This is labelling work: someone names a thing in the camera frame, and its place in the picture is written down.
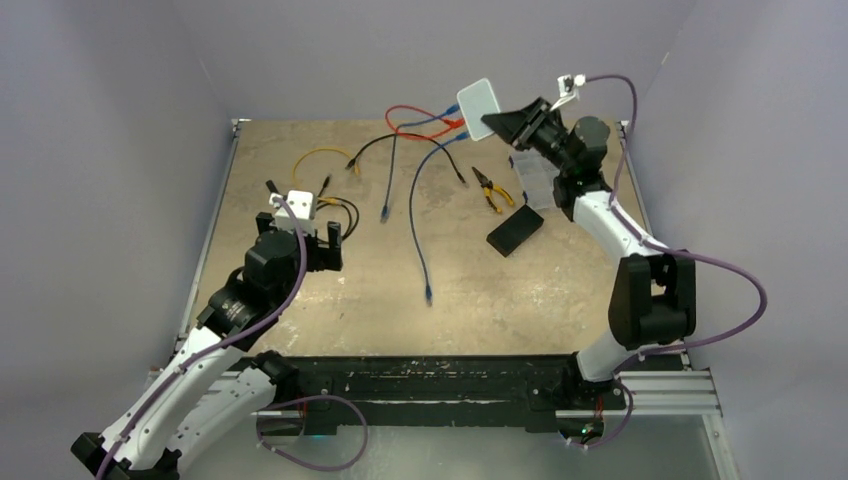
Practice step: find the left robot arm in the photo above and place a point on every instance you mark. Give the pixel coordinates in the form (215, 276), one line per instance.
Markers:
(177, 418)

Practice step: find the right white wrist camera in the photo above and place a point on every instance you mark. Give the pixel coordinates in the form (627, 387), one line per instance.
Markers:
(568, 87)

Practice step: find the clear plastic organizer box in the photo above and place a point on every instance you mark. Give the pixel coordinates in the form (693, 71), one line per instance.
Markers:
(536, 176)

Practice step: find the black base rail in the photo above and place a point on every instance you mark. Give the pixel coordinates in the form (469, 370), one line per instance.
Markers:
(521, 391)

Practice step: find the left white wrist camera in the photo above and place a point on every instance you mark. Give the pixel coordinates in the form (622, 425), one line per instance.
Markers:
(297, 207)

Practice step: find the white network switch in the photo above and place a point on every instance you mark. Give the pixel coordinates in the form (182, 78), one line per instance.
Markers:
(475, 101)

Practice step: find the black box device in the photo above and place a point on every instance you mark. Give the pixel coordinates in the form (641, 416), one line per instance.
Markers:
(515, 230)

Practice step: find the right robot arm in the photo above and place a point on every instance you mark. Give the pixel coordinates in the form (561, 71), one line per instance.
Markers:
(654, 294)

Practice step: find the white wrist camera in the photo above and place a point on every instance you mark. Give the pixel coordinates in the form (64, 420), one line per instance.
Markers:
(568, 87)
(297, 207)

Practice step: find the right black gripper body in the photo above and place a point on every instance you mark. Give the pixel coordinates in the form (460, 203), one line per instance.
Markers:
(549, 138)

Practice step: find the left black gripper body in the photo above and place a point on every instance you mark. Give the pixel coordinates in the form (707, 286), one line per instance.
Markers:
(318, 255)

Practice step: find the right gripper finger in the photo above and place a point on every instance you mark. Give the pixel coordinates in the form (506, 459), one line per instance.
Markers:
(536, 112)
(511, 127)

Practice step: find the yellow handled pliers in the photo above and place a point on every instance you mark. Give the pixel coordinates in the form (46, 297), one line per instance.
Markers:
(489, 188)

